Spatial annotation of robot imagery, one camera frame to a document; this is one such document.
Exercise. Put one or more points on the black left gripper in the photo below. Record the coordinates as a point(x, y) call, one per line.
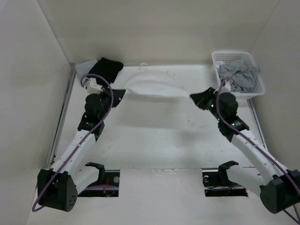
point(117, 95)

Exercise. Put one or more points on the white plastic laundry basket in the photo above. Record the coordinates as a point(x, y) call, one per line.
point(220, 57)

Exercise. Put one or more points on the folded black tank top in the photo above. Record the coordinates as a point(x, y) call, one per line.
point(108, 69)

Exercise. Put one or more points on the folded grey tank top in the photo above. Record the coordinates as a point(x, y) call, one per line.
point(84, 68)

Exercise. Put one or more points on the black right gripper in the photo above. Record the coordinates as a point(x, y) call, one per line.
point(200, 99)

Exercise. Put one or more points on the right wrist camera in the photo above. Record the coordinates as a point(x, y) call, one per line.
point(225, 86)

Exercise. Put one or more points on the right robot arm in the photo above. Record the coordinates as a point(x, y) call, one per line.
point(277, 187)

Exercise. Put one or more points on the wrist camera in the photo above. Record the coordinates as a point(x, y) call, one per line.
point(90, 84)
point(225, 86)

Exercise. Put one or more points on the grey tank tops pile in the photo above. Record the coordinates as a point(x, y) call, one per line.
point(241, 76)

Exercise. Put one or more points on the white tank top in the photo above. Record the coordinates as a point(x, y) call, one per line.
point(155, 83)

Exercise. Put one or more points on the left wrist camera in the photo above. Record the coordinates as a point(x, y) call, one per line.
point(90, 84)

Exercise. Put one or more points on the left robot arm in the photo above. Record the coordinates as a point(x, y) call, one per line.
point(59, 186)

